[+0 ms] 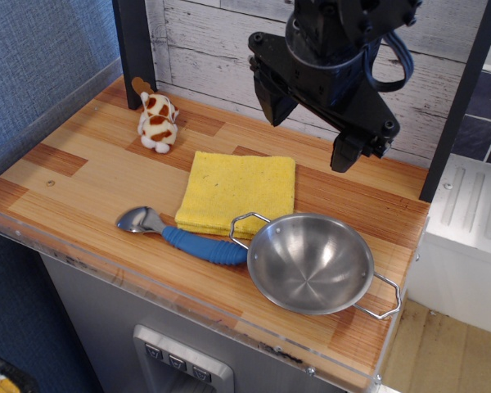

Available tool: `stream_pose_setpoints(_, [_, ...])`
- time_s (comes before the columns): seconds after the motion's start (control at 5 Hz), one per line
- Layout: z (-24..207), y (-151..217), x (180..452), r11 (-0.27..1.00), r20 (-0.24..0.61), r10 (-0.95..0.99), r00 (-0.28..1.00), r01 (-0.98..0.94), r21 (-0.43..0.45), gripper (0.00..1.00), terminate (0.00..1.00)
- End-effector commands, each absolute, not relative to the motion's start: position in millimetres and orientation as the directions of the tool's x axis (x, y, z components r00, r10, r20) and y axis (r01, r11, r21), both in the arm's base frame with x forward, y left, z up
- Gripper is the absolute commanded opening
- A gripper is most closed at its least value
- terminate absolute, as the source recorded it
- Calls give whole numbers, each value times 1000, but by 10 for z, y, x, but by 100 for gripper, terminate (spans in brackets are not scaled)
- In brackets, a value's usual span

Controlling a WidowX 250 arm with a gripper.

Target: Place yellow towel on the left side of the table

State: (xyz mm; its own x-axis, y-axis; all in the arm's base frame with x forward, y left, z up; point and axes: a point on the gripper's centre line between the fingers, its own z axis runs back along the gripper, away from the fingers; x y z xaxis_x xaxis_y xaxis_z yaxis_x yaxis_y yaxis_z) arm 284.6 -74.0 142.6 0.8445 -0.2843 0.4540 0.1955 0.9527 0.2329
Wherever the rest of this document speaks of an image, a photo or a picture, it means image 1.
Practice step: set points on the yellow black object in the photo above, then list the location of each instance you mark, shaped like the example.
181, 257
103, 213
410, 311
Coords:
13, 379

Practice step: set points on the brown spotted plush toy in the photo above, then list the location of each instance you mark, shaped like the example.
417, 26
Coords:
157, 124

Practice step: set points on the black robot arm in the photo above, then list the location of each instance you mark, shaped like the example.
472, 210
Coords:
336, 58

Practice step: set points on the white ribbed appliance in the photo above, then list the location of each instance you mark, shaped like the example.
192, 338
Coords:
452, 271

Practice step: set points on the black right frame post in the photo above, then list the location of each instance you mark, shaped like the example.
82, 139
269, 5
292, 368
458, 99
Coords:
470, 76

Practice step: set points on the black frame post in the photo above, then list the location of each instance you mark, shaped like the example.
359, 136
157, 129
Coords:
470, 76
134, 46

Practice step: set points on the black left frame post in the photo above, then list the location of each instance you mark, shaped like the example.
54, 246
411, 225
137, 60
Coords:
134, 46

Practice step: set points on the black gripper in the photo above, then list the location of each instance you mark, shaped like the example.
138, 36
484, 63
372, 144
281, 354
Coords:
339, 94

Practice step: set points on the steel bowl with handles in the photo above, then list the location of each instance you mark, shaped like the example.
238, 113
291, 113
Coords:
314, 264

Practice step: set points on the silver button control panel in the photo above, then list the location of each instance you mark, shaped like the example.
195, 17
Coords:
171, 366

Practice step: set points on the blue handled metal spoon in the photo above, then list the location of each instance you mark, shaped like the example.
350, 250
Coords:
146, 220

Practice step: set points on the yellow towel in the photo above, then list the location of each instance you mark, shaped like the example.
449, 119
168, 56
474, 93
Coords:
222, 187

